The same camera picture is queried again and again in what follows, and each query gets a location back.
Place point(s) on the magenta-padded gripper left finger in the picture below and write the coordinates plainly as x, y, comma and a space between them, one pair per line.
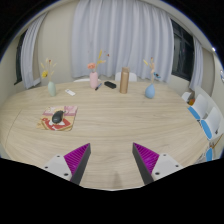
56, 165

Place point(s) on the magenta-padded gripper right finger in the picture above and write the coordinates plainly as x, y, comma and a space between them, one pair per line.
165, 165

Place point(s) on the black computer mouse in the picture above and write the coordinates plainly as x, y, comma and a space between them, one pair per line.
57, 116

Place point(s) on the colourful printed mouse pad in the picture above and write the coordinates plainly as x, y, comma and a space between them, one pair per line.
50, 126

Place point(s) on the group of white blue-seated chairs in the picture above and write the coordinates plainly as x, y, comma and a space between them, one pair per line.
206, 116

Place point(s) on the small white remote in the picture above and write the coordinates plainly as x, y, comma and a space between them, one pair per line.
70, 92

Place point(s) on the blue vase with dried flowers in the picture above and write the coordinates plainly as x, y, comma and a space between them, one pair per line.
150, 91

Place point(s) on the green vase with dried flowers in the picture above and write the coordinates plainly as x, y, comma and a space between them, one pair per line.
51, 89

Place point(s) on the white chair backrest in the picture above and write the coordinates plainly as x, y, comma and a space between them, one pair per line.
133, 77
81, 80

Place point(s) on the dark marker pen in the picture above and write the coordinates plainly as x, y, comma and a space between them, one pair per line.
98, 86

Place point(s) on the pink vase with dried flowers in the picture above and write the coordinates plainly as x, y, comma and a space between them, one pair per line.
93, 80

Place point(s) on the small black case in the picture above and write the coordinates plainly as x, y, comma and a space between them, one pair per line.
110, 84

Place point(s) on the narrow white curtain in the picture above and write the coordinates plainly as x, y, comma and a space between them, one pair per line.
196, 66
30, 56

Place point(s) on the wide white curtain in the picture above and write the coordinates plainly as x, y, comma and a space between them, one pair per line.
123, 36

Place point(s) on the dark window with black frame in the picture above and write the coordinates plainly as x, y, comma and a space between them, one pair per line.
182, 53
19, 56

